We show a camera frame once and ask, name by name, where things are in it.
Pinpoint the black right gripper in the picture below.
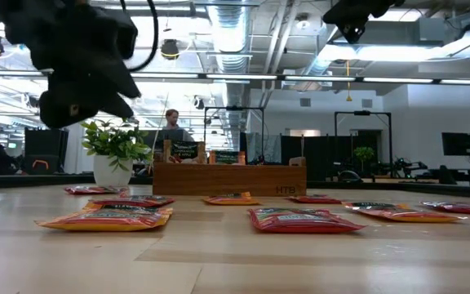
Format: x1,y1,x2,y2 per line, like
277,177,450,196
322,0,406,25

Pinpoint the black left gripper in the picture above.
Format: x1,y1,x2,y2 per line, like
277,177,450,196
6,2,141,128

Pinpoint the red strawberry tea packet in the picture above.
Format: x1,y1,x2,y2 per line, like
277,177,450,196
88,193,176,209
286,194,343,205
64,185,126,196
419,200,470,216
247,207,366,234

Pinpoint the beige vanilla tea packet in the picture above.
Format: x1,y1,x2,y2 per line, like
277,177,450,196
162,139,206,165

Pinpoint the orange peach tea packet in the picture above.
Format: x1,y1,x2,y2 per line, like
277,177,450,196
208,149,247,166
33,203,174,233
342,201,468,224
201,191,263,207

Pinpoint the wooden tea organizer box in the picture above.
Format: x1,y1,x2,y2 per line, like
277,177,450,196
152,156,308,198

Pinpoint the white building column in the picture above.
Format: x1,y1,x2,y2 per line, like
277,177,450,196
52,81,87,175

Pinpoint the black equipment case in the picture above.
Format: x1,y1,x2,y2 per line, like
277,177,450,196
23,127,70,175

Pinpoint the green plant in white pot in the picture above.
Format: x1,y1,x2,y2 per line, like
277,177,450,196
78,118,154,189

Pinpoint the black partition screen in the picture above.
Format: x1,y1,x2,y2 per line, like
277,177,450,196
279,133,383,169

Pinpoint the small green background plant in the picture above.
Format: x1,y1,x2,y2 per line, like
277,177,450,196
352,145,376,165

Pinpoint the dark background desk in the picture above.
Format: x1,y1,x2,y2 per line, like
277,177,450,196
427,165,470,188

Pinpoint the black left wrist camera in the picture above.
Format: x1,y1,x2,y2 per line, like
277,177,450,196
91,7,139,61

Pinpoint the yellow hanging cord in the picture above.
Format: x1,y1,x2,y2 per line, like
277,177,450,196
344,60,353,103

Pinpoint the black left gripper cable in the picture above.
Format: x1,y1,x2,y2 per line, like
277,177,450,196
118,0,159,74

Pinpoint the black metal frame stand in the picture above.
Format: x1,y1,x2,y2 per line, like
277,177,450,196
334,109,393,177
203,105,266,165

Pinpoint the black wall monitor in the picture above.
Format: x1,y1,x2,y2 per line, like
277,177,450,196
441,131,470,158

